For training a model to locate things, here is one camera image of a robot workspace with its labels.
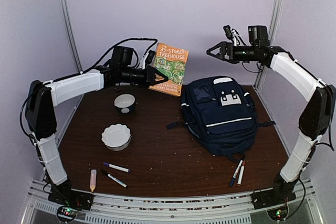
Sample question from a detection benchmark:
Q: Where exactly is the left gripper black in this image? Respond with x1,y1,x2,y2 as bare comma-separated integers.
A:
120,65,168,88

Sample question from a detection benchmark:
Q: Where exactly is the right aluminium frame post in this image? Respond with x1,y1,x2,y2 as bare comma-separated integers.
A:
255,0,284,92

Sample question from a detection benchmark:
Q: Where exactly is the left aluminium frame post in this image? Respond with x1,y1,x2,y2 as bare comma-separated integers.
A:
60,0,83,73

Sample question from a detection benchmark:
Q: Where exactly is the left circuit board with leds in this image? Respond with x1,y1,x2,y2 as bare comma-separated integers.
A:
56,206,78,222

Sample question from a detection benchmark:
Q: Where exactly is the white scalloped ceramic bowl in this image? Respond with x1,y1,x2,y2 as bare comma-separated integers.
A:
101,124,131,151

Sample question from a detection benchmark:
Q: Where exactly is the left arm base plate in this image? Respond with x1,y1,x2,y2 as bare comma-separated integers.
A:
48,186,94,210

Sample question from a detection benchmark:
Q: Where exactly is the right circuit board with leds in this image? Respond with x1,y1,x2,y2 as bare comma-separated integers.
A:
267,205,289,221

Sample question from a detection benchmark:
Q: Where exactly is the blue capped white marker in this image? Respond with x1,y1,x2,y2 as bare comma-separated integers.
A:
229,159,244,187

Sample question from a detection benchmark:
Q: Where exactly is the pink glue tube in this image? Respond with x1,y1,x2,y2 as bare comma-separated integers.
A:
89,169,97,193

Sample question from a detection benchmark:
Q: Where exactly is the aluminium frame post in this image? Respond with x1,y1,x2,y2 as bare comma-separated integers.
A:
60,0,83,73
255,0,284,92

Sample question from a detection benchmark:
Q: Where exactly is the circuit board with leds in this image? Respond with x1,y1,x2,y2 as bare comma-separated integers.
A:
56,206,78,222
267,205,289,221

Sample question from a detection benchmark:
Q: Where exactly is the front aluminium rail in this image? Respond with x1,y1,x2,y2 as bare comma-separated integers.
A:
22,178,325,224

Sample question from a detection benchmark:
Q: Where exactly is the black capped white marker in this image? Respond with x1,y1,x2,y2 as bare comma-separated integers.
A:
100,169,129,188

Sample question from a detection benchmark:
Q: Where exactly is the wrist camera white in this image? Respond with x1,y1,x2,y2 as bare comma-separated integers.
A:
223,25,241,46
138,50,156,69

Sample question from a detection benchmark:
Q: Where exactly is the brown capped white marker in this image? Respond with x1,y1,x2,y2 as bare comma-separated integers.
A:
237,161,246,186

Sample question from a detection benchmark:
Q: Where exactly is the orange paperback book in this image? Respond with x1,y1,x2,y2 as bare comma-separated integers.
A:
149,42,189,97

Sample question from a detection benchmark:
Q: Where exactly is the navy blue student backpack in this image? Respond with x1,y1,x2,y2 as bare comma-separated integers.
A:
166,76,275,162

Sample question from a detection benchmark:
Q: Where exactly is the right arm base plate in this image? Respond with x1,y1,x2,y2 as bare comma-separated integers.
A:
251,188,296,210

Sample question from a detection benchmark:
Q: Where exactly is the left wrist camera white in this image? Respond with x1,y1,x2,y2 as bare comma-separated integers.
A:
138,50,156,69

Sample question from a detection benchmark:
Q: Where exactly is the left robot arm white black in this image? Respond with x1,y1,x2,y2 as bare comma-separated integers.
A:
19,42,168,205

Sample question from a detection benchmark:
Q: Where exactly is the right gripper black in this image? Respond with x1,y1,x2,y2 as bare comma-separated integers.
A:
206,41,257,64

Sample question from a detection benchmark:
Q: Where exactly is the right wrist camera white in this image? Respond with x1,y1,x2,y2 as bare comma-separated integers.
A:
223,25,241,46

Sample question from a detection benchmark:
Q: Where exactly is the purple capped white marker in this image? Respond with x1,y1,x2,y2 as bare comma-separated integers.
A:
103,162,131,173

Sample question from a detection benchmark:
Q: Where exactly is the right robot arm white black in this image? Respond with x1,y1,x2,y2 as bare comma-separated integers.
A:
206,25,335,204

